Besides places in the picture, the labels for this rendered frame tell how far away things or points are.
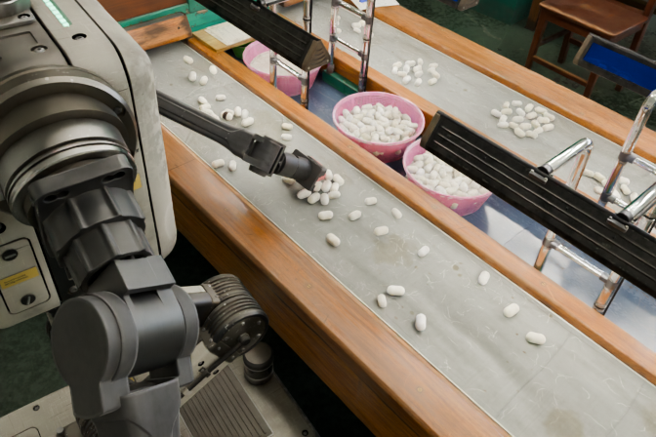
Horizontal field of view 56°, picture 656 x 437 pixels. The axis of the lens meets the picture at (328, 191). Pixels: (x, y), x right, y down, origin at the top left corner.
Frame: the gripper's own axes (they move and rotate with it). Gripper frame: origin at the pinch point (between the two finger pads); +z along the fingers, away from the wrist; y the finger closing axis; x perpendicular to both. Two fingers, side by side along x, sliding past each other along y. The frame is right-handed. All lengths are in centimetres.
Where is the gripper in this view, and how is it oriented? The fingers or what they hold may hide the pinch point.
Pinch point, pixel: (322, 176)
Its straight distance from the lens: 158.9
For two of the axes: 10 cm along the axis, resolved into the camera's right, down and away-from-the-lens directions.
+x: -5.1, 8.4, 1.9
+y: -6.7, -5.3, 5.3
